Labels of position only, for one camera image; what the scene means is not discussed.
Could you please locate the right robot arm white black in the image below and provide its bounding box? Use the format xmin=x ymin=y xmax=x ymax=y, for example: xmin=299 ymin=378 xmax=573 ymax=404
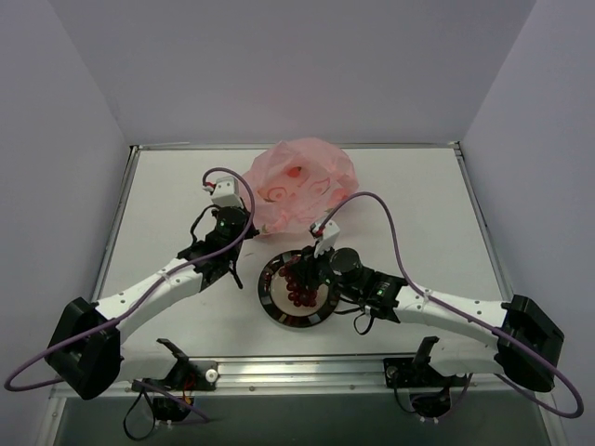
xmin=285 ymin=246 xmax=564 ymax=393

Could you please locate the aluminium front rail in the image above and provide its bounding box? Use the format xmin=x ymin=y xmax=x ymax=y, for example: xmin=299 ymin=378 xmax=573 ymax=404
xmin=108 ymin=345 xmax=553 ymax=392

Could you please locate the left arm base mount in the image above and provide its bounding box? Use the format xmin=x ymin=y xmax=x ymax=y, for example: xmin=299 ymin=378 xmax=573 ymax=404
xmin=134 ymin=338 xmax=219 ymax=391

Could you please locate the round plate dark rim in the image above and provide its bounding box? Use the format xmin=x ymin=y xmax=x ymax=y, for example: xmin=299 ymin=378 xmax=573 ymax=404
xmin=258 ymin=250 xmax=340 ymax=330

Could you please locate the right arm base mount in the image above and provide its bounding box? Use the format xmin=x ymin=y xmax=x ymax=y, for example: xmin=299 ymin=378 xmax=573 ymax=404
xmin=383 ymin=336 xmax=468 ymax=389

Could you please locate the red fake grape bunch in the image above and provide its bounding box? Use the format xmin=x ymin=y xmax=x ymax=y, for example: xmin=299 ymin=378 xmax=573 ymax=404
xmin=264 ymin=265 xmax=327 ymax=314

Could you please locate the pink plastic bag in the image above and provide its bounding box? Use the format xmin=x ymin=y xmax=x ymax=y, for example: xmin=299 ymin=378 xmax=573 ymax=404
xmin=243 ymin=138 xmax=359 ymax=235

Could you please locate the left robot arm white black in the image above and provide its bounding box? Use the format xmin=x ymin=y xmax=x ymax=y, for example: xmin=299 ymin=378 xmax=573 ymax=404
xmin=46 ymin=206 xmax=258 ymax=400

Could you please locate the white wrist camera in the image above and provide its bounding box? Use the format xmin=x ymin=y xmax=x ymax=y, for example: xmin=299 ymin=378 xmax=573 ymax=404
xmin=309 ymin=220 xmax=340 ymax=258
xmin=203 ymin=177 xmax=243 ymax=208

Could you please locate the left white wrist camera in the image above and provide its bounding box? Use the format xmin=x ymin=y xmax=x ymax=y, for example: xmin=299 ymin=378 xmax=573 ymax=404
xmin=203 ymin=177 xmax=243 ymax=208

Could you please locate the fake strawberry in bag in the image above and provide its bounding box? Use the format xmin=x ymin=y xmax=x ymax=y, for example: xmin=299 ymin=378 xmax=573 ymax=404
xmin=286 ymin=166 xmax=307 ymax=179

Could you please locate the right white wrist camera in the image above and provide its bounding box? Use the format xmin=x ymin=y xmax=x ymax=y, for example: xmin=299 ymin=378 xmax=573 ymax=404
xmin=309 ymin=220 xmax=340 ymax=258

